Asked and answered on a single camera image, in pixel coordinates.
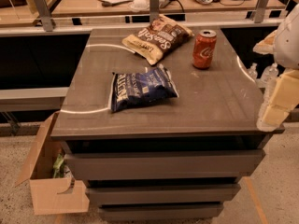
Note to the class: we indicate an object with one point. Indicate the middle metal bracket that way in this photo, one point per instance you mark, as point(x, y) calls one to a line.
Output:
point(153, 10)

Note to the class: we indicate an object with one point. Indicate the metal bracket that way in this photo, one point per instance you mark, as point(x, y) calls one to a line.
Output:
point(44, 15)
point(259, 11)
point(153, 10)

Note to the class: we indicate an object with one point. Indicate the brown sea salt chip bag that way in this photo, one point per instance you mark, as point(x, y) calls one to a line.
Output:
point(162, 36)

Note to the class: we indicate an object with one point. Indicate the left metal bracket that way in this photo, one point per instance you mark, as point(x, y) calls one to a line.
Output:
point(44, 15)

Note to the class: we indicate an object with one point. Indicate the blue chip bag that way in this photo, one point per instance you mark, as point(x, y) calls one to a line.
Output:
point(139, 89)

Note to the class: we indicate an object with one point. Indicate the clear plastic bottle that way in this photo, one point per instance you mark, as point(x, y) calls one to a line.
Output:
point(252, 71)
point(269, 72)

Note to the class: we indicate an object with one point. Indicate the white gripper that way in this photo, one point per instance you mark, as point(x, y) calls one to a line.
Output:
point(289, 42)

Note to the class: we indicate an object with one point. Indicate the red coke can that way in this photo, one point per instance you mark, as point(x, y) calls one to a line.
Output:
point(203, 49)

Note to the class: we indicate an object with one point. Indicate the clear plastic bottle right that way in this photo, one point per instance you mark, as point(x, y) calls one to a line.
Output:
point(269, 72)

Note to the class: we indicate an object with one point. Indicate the clear plastic bottle left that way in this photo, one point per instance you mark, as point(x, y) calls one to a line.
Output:
point(252, 71)

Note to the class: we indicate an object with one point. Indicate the open cardboard box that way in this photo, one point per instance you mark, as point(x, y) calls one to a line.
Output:
point(51, 196)

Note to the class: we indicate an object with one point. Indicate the grey drawer cabinet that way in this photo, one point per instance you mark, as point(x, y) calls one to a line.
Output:
point(181, 157)

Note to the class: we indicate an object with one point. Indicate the right metal bracket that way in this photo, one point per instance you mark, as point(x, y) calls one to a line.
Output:
point(259, 11)

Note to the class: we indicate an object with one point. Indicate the white round cup lid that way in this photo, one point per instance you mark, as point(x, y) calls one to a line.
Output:
point(138, 5)

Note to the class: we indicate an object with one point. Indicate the green packet in box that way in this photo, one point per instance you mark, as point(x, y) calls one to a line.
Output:
point(58, 167)

